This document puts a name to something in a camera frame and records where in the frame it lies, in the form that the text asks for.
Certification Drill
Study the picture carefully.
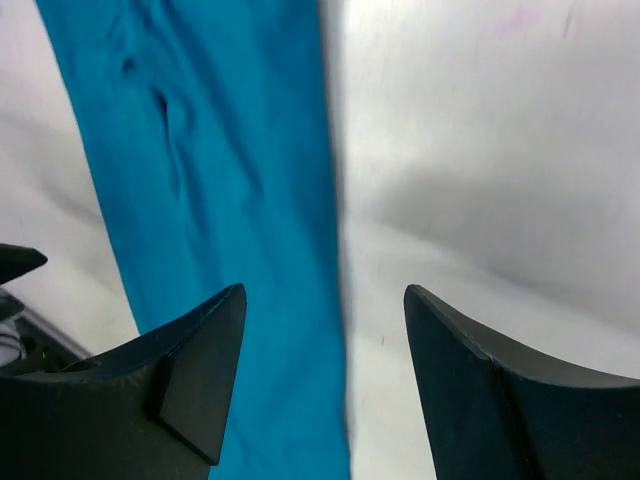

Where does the aluminium mounting rail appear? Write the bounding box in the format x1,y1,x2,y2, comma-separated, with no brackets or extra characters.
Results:
1,309,92,375

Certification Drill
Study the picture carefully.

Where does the teal blue t shirt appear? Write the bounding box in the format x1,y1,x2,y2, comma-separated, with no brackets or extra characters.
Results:
38,1,350,479

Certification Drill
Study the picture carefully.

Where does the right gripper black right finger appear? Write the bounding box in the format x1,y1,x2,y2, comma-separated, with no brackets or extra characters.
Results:
404,285,639,479

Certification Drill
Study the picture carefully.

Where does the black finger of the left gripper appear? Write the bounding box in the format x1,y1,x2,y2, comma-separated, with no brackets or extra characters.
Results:
0,244,48,283

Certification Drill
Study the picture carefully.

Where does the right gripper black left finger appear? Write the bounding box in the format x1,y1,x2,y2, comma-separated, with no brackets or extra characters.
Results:
1,284,247,479

